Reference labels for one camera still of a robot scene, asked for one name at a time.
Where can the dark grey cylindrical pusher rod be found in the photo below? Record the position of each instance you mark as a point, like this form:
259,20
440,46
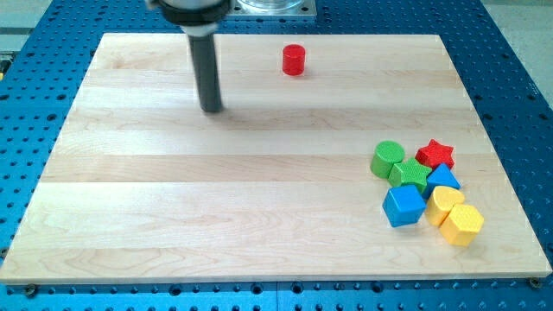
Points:
206,72

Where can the red cylinder block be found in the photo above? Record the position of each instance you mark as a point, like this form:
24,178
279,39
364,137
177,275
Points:
293,59

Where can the light wooden board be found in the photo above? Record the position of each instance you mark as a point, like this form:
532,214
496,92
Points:
143,186

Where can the green cylinder block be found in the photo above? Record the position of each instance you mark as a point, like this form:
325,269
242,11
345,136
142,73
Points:
386,155

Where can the green star block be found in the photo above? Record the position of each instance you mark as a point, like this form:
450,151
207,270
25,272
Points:
410,172

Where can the red star block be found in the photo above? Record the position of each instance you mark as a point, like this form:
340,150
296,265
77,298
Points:
435,154

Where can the blue cube block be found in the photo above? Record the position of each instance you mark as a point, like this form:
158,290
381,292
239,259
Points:
403,205

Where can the blue triangle block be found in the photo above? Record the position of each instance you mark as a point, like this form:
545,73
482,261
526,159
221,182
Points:
441,176

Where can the yellow heart block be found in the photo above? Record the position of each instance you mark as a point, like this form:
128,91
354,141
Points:
441,202

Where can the yellow hexagon block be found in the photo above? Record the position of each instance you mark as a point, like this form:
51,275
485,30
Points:
462,225

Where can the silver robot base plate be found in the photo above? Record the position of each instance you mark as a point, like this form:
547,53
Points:
244,10

